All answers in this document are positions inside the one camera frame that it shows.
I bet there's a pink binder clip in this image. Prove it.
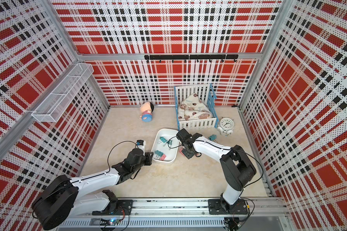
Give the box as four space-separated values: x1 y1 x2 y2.
178 147 184 156
160 154 166 161

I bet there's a teal binder clip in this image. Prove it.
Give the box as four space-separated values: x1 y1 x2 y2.
158 136 168 145
208 134 217 142
154 150 164 160

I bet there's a white plastic storage box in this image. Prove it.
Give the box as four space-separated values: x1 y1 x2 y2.
151 129 178 164

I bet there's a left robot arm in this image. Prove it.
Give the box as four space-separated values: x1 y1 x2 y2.
31 148 153 231

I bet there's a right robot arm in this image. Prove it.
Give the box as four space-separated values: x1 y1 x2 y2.
176 129 257 206

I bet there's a patterned baby blanket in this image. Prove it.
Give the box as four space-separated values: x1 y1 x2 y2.
177 93 213 121

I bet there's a blue white toy crib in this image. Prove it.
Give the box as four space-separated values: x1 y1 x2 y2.
174 84 219 130

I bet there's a white alarm clock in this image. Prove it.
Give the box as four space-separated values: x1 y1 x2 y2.
217 117 234 136

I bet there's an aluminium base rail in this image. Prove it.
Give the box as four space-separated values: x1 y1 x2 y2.
56 197 295 231

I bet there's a black hook rail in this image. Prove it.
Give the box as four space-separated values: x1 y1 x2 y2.
144 54 239 62

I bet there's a white wire mesh shelf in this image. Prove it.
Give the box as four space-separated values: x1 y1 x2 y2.
31 63 93 122

